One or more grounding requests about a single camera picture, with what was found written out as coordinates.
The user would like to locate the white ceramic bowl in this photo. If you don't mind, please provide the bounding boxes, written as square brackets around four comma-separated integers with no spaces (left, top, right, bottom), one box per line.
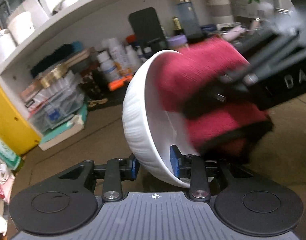
[122,50,197,188]

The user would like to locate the pink cleaning cloth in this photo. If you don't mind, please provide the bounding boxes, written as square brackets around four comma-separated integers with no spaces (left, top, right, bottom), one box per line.
[156,37,273,155]

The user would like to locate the orange tool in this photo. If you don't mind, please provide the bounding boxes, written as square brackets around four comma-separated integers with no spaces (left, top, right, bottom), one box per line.
[108,74,133,92]

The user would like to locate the clear plastic storage boxes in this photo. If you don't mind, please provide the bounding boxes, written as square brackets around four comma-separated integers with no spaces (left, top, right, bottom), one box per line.
[20,63,85,133]

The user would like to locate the blue grey bottle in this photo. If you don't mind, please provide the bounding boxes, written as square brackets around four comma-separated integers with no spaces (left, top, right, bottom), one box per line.
[177,0,202,39]

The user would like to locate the purple lidded container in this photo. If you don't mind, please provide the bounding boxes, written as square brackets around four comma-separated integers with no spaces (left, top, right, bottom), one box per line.
[167,34,188,51]

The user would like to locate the green white box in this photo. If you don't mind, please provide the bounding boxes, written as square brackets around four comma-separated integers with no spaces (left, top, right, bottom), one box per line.
[0,139,22,170]

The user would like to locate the yellow box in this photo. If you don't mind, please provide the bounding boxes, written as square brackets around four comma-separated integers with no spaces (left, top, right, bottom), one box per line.
[0,86,41,155]

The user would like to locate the black tablet panel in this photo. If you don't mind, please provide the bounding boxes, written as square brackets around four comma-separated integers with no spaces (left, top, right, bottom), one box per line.
[128,7,168,53]

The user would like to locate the white shelf unit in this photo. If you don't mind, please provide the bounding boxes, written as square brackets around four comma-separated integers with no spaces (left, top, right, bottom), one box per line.
[0,0,279,138]

